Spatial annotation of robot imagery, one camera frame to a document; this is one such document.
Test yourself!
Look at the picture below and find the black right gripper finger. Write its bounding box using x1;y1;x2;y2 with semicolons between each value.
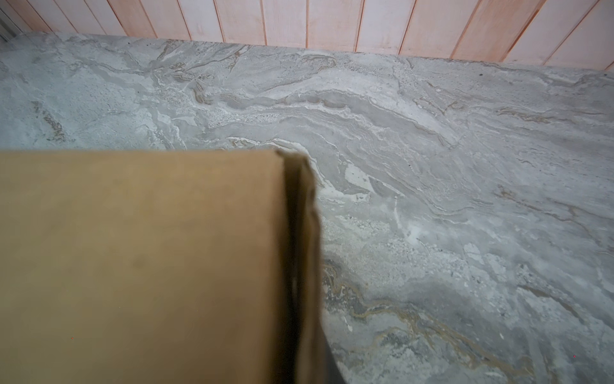
325;339;346;384

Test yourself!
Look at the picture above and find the brown cardboard box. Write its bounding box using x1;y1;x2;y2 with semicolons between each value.
1;150;327;383

